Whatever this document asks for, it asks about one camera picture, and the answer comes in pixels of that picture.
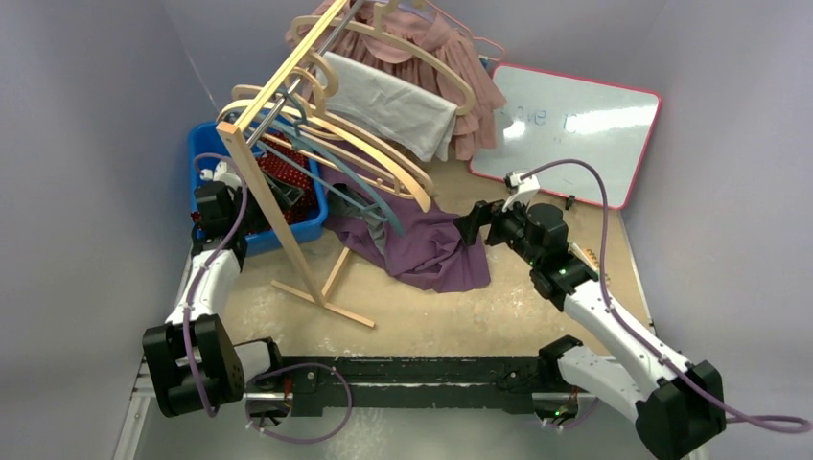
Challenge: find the purple shirt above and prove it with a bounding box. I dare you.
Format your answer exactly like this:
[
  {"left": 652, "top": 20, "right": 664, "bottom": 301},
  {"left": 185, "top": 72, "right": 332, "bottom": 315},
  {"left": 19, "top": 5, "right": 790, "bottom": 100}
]
[{"left": 320, "top": 166, "right": 491, "bottom": 293}]

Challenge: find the red polka dot skirt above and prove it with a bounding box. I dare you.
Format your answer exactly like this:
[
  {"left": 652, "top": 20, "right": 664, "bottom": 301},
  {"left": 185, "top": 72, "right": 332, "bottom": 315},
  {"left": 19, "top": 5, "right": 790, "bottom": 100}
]
[{"left": 190, "top": 131, "right": 320, "bottom": 225}]

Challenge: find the whiteboard with pink frame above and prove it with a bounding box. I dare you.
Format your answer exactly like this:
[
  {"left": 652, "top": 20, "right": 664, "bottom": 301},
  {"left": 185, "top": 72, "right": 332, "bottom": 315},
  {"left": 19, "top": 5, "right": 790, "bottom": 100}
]
[{"left": 469, "top": 64, "right": 662, "bottom": 210}]

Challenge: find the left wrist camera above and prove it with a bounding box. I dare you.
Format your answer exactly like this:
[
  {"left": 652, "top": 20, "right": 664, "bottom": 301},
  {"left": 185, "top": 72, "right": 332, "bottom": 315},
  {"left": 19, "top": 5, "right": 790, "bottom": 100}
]
[{"left": 198, "top": 161, "right": 244, "bottom": 190}]

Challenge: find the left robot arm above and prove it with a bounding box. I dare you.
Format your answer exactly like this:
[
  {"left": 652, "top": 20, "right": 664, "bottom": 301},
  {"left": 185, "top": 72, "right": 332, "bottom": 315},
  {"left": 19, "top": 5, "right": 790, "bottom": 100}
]
[{"left": 142, "top": 163, "right": 286, "bottom": 418}]

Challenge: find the orange card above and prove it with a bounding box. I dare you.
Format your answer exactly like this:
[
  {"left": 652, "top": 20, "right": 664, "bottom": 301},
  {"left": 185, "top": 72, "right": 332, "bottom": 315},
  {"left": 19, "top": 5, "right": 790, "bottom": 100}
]
[{"left": 569, "top": 242, "right": 612, "bottom": 284}]

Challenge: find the grey white t-shirt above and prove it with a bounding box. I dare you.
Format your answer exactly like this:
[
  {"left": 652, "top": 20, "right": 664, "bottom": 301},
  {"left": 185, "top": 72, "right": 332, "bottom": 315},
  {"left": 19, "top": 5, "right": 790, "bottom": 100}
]
[{"left": 323, "top": 52, "right": 457, "bottom": 162}]

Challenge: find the blue plastic bin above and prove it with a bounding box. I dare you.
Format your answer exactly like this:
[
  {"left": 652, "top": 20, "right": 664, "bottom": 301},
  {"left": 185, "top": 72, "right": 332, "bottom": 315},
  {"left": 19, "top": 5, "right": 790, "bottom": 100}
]
[{"left": 187, "top": 121, "right": 328, "bottom": 256}]

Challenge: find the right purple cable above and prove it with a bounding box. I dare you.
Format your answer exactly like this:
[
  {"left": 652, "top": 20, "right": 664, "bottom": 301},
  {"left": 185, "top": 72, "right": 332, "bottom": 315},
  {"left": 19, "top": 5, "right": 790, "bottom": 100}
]
[{"left": 517, "top": 158, "right": 813, "bottom": 436}]

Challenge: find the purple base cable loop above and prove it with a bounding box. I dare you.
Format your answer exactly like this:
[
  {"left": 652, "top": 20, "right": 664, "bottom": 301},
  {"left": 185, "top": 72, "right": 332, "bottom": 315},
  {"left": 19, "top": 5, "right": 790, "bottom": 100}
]
[{"left": 244, "top": 362, "right": 355, "bottom": 446}]

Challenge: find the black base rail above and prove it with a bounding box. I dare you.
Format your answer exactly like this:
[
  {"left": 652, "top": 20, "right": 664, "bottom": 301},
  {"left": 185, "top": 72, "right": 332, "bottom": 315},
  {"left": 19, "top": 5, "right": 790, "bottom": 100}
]
[{"left": 129, "top": 352, "right": 637, "bottom": 421}]

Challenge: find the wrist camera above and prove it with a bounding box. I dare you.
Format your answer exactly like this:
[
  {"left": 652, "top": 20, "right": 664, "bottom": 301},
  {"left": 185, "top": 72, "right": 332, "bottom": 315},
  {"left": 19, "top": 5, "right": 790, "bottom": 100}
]
[
  {"left": 198, "top": 161, "right": 244, "bottom": 190},
  {"left": 501, "top": 171, "right": 541, "bottom": 213}
]

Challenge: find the pink garment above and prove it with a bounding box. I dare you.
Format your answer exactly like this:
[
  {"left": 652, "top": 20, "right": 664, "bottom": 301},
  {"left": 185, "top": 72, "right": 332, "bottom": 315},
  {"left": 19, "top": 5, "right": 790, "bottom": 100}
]
[{"left": 286, "top": 0, "right": 507, "bottom": 162}]

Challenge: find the wooden clothes rack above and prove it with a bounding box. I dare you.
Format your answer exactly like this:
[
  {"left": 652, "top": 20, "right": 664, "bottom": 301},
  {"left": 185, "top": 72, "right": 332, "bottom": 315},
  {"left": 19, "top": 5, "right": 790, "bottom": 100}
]
[{"left": 216, "top": 0, "right": 377, "bottom": 330}]

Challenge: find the blue-grey plastic hanger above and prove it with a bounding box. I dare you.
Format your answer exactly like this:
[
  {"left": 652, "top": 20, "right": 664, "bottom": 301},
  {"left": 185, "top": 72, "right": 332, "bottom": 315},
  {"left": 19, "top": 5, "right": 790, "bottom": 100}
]
[{"left": 253, "top": 95, "right": 407, "bottom": 238}]

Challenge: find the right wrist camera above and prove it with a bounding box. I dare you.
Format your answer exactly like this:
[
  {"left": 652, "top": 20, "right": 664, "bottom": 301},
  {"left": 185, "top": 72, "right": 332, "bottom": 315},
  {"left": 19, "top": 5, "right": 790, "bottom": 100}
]
[{"left": 501, "top": 171, "right": 541, "bottom": 213}]

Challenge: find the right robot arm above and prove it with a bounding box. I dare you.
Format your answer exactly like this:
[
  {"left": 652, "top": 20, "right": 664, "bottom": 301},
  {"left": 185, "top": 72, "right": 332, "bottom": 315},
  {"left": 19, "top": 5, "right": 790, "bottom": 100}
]
[{"left": 453, "top": 201, "right": 727, "bottom": 459}]

